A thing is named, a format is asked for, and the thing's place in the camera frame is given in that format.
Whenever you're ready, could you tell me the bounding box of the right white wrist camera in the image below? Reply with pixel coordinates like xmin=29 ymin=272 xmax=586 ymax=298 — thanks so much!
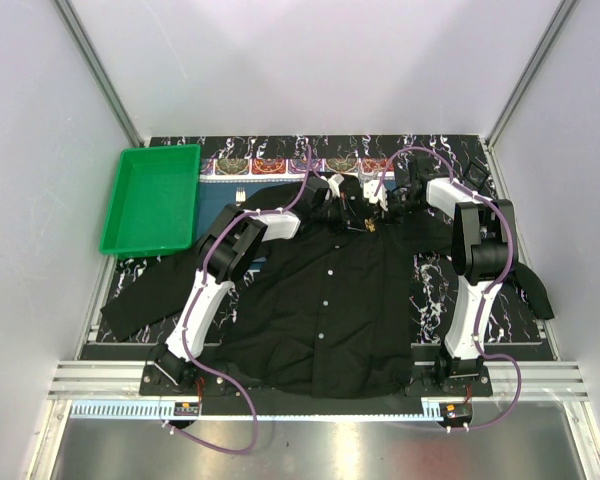
xmin=363 ymin=180 xmax=388 ymax=212

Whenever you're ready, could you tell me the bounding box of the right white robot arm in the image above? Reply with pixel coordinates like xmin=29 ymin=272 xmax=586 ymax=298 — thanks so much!
xmin=390 ymin=147 xmax=517 ymax=397

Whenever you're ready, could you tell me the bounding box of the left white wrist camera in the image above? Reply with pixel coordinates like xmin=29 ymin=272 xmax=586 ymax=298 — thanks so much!
xmin=323 ymin=173 xmax=345 ymax=200

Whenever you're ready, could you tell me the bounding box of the clear drinking glass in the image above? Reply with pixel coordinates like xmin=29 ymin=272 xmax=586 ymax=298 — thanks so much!
xmin=358 ymin=159 xmax=382 ymax=185

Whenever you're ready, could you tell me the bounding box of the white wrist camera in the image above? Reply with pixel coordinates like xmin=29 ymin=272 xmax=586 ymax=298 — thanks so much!
xmin=363 ymin=180 xmax=388 ymax=212
xmin=323 ymin=173 xmax=345 ymax=200

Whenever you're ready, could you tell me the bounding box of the black brooch box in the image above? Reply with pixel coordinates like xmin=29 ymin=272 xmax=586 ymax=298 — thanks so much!
xmin=463 ymin=161 xmax=490 ymax=193

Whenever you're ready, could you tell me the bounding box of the gold brooch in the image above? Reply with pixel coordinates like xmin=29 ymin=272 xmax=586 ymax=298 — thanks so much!
xmin=364 ymin=218 xmax=378 ymax=233

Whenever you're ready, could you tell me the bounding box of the black button shirt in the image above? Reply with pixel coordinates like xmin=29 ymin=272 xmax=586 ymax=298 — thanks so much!
xmin=101 ymin=207 xmax=554 ymax=399

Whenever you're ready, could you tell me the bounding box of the blue patterned placemat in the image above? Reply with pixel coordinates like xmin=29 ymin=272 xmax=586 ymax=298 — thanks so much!
xmin=182 ymin=157 xmax=390 ymax=274

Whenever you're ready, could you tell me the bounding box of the silver fork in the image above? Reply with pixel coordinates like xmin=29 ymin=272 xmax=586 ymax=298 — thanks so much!
xmin=235 ymin=187 xmax=246 ymax=203

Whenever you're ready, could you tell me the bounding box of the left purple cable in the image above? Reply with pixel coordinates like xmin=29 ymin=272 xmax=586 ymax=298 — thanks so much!
xmin=182 ymin=144 xmax=316 ymax=454

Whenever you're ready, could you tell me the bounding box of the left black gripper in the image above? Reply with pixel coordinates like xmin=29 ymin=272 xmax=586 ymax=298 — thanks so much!
xmin=311 ymin=194 xmax=366 ymax=236

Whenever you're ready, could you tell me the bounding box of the green plastic tray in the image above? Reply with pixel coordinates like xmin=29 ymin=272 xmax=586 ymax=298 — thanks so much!
xmin=99 ymin=144 xmax=201 ymax=258

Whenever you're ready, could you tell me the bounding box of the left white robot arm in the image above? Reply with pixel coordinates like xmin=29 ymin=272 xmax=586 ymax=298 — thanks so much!
xmin=152 ymin=173 xmax=350 ymax=396

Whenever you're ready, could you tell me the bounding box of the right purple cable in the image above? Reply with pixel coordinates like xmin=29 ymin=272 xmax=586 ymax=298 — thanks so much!
xmin=374 ymin=147 xmax=521 ymax=432

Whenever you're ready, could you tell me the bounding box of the purple cable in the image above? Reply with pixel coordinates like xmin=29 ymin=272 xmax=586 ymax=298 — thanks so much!
xmin=374 ymin=147 xmax=521 ymax=432
xmin=182 ymin=144 xmax=316 ymax=454

